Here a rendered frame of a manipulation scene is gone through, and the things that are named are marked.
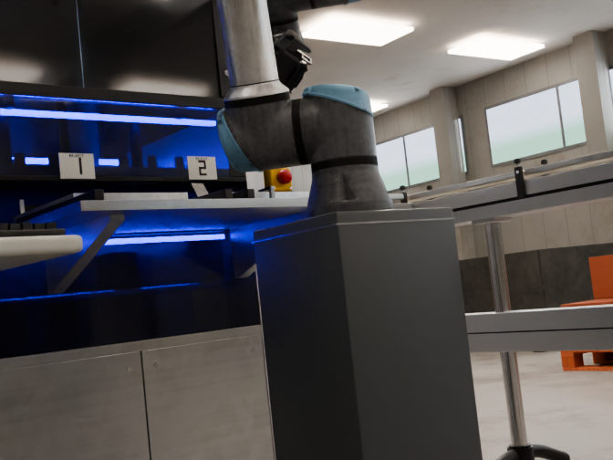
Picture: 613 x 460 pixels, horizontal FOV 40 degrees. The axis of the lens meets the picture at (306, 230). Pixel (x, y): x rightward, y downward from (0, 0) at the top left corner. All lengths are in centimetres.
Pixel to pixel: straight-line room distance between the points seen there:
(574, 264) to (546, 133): 535
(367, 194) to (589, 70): 1036
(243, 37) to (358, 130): 25
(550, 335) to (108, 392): 127
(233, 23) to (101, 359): 89
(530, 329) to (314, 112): 135
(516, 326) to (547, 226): 979
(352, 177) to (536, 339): 130
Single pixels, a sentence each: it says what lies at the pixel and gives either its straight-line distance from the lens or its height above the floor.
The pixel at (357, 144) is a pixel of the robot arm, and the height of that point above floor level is 91.
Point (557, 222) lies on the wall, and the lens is 1226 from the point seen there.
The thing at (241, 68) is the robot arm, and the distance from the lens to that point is 143.
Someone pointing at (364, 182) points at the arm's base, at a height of 84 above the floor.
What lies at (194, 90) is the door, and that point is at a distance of 222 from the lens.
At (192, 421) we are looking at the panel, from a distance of 210.
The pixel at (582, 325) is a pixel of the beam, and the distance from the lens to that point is 247.
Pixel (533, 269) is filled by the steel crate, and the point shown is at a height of 67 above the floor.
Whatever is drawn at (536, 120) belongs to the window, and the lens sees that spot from 1248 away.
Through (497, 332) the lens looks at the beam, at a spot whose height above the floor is 49.
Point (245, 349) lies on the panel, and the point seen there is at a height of 55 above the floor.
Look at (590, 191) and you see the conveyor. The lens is 241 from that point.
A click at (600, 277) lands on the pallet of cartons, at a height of 57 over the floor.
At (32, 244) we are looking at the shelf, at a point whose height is 79.
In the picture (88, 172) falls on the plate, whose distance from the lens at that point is 201.
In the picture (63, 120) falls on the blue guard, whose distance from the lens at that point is 202.
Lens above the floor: 67
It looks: 4 degrees up
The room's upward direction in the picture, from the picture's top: 6 degrees counter-clockwise
